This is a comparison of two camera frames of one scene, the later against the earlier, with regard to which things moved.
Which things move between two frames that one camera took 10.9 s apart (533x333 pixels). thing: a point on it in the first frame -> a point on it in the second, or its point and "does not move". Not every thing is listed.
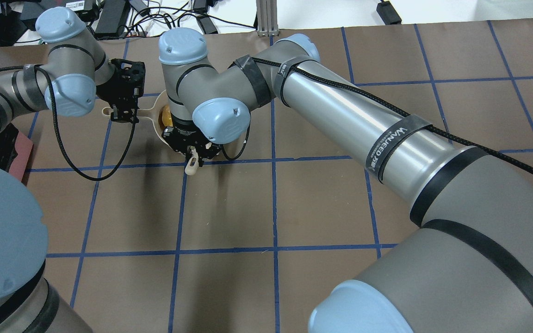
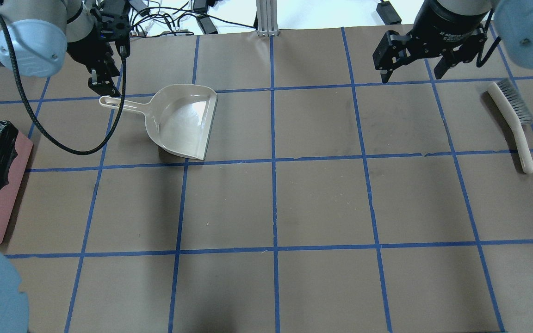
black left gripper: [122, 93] -> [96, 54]
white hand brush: [192, 167] -> [517, 112]
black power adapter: [387, 13] does not move
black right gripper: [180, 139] -> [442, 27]
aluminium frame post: [267, 19] does not move
